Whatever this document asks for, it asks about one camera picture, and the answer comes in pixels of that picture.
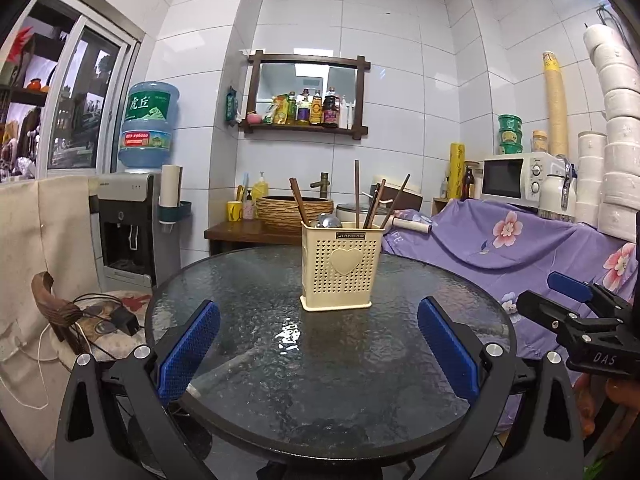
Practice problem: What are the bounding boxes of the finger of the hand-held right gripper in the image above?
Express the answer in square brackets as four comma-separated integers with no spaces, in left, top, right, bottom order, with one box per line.
[547,271,633,318]
[516,291,626,348]

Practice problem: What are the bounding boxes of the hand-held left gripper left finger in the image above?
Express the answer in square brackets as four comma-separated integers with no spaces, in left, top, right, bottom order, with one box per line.
[54,300,221,480]

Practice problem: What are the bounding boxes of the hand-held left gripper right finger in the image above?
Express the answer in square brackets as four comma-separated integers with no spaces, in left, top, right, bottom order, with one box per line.
[417,296,586,480]

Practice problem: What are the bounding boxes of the cream plastic utensil holder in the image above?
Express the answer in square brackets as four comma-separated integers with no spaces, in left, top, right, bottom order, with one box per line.
[300,221,373,312]

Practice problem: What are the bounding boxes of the bundle of wooden chopsticks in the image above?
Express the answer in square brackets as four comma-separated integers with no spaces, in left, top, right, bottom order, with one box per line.
[288,160,412,231]

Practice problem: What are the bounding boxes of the person's right hand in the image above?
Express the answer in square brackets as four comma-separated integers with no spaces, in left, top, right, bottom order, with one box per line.
[574,371,640,436]

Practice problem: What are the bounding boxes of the purple floral cloth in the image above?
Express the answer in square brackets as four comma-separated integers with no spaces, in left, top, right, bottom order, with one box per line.
[381,197,640,441]

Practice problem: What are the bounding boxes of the black power adapter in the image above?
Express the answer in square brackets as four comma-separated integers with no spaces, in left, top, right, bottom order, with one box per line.
[111,307,140,336]

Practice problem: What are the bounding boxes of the white kettle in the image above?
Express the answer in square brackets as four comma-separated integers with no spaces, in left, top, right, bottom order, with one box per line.
[539,157,578,223]

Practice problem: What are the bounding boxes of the dark wooden counter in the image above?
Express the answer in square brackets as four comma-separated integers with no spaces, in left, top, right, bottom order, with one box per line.
[204,220,306,256]

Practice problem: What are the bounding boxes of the white microwave oven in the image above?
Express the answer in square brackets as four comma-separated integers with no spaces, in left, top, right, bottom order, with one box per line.
[480,152,566,208]

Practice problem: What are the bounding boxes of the white lint roller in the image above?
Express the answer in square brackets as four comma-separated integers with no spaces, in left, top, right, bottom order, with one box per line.
[391,216,433,236]

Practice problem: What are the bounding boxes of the teal cup holder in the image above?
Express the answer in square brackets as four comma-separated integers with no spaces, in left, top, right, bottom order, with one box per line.
[157,201,192,224]

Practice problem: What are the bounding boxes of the wooden chair with cushion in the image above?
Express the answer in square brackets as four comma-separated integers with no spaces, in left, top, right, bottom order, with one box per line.
[31,271,153,366]

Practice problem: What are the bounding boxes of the grey water dispenser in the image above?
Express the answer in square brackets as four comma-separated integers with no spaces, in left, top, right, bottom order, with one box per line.
[97,171,163,288]

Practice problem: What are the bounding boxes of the brown and white rice cooker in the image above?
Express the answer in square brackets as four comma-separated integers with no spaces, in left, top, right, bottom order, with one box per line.
[372,176,423,211]

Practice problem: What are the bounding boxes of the woven sink basin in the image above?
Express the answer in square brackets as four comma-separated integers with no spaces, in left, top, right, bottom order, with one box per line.
[255,196,335,233]

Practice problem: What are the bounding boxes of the white paper cup tube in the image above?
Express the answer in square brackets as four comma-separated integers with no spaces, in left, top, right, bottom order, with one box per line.
[159,164,183,208]

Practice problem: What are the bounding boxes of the yellow roll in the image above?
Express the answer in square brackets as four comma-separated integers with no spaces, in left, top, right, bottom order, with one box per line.
[448,142,466,201]

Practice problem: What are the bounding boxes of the white cooking pot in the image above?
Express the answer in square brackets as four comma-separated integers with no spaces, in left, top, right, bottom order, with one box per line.
[336,202,396,228]

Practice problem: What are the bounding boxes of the yellow soap bottle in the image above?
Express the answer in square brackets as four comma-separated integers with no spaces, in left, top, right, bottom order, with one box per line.
[251,171,270,206]

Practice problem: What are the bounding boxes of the stacks of white paper bowls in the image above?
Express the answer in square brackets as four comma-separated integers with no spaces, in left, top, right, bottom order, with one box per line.
[575,24,640,248]

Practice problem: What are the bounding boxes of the beige cloth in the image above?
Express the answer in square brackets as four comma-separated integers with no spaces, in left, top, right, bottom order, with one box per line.
[0,175,106,461]

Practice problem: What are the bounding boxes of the blue water jug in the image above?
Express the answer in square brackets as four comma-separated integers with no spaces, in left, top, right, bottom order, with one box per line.
[118,81,181,171]

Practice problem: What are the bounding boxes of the green hanging packet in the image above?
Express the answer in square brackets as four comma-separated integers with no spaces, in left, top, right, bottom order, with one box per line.
[224,86,240,126]

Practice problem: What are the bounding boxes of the dark wooden mirror shelf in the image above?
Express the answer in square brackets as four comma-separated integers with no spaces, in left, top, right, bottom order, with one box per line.
[237,50,372,136]

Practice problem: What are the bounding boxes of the row of condiment bottles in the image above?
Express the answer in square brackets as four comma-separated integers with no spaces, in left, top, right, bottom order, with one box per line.
[265,87,356,129]

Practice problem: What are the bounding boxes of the sliding glass window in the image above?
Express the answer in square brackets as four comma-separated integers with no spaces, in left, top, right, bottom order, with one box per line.
[0,0,146,181]

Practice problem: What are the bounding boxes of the red artificial flower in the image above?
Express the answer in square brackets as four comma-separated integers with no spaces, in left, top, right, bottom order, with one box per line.
[7,27,33,61]

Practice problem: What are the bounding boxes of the black cable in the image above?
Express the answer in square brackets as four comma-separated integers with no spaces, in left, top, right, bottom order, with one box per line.
[72,292,146,361]

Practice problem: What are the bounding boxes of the white cable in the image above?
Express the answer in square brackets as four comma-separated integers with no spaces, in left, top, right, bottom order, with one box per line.
[0,320,81,411]

